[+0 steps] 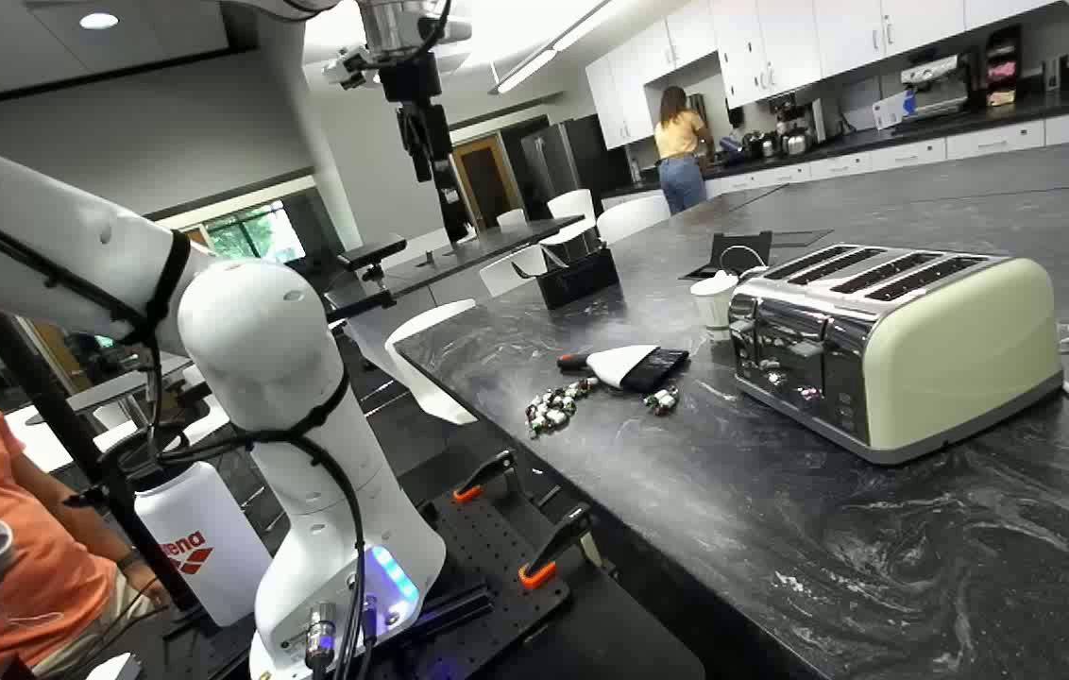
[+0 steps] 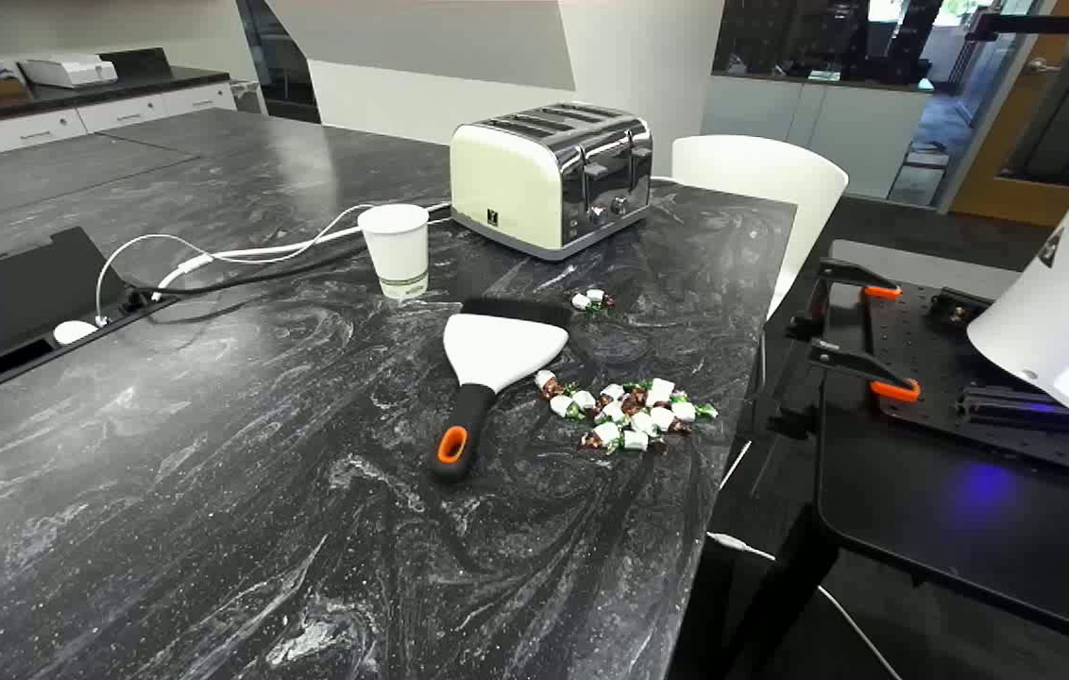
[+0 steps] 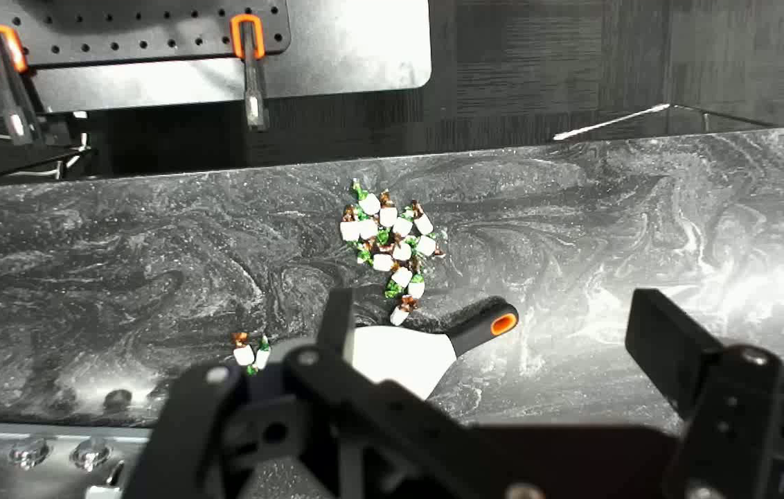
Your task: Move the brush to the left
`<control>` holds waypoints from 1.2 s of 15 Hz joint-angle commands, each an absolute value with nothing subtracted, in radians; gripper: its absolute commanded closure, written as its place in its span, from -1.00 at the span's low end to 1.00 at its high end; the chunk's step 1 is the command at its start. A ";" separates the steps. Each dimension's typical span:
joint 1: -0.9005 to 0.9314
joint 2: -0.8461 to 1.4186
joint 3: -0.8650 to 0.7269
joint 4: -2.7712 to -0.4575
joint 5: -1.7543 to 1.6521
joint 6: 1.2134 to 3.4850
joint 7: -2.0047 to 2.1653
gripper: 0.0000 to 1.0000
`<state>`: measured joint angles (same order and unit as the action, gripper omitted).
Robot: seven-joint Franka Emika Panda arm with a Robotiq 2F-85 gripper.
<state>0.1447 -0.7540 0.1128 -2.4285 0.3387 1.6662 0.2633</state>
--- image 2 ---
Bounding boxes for small wrapped candy pair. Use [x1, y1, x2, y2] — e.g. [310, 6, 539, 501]
[572, 285, 607, 310]

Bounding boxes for pile of wrapped candies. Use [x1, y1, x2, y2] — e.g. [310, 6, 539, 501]
[532, 368, 718, 454]

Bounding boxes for cream and chrome toaster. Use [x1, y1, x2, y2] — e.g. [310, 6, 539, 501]
[448, 100, 652, 261]

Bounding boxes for white paper cup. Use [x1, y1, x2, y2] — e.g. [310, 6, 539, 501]
[359, 202, 432, 297]

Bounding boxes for white chair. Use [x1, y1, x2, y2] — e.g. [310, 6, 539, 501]
[668, 135, 849, 310]

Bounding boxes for black robot mounting stand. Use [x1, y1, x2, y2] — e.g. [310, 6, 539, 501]
[734, 280, 1069, 680]

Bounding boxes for black table socket hatch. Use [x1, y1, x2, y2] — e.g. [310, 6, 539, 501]
[0, 227, 153, 382]

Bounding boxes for white appliance on counter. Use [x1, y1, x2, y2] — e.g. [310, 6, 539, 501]
[19, 56, 116, 86]

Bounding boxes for white counter cabinets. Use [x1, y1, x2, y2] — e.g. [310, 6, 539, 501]
[0, 83, 236, 156]

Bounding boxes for white power cable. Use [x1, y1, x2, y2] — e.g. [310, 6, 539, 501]
[51, 197, 455, 346]

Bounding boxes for orange handled clamp far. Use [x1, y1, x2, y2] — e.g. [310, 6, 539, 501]
[824, 261, 903, 303]

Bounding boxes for orange handled clamp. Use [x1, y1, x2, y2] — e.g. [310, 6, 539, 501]
[807, 337, 923, 402]
[824, 261, 903, 303]

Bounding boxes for orange handled clamp near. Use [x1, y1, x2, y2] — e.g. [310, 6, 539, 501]
[807, 337, 923, 402]

